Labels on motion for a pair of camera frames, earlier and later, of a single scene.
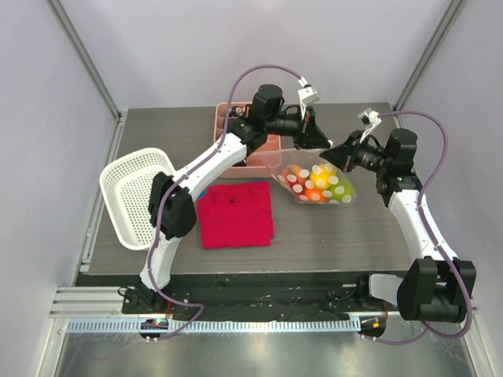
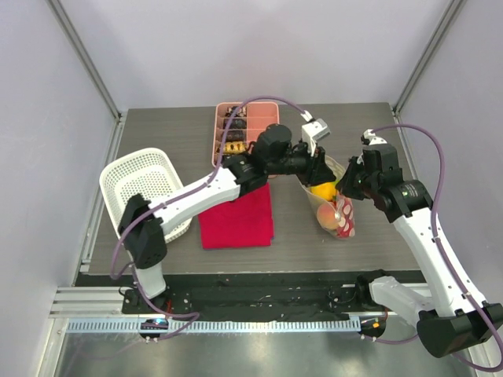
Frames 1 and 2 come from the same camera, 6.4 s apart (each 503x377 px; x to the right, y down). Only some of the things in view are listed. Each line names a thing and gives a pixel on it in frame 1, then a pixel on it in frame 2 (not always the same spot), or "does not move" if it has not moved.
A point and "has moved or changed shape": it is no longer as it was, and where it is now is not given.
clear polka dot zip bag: x=306 y=175 has moved or changed shape
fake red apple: x=293 y=177 to x=346 y=228
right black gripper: x=350 y=153 to x=356 y=177
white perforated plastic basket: x=127 y=187 does not move
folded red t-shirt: x=236 y=215 does not move
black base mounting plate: x=335 y=294 does not move
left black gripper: x=308 y=135 to x=316 y=171
